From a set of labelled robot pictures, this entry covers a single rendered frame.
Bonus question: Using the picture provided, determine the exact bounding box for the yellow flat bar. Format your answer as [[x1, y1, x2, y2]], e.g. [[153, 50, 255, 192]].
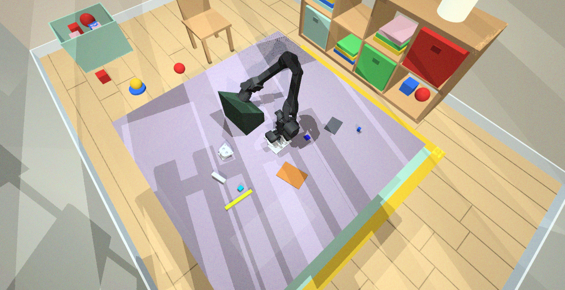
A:
[[225, 189, 252, 210]]

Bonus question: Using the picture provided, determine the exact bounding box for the orange flat rectangular plate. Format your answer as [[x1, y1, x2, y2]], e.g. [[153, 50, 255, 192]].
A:
[[276, 162, 308, 189]]

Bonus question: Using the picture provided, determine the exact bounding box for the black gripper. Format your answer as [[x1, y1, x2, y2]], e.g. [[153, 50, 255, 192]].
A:
[[265, 121, 299, 143]]

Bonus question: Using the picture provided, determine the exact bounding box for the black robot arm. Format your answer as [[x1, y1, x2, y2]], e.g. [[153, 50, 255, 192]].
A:
[[236, 51, 303, 141]]

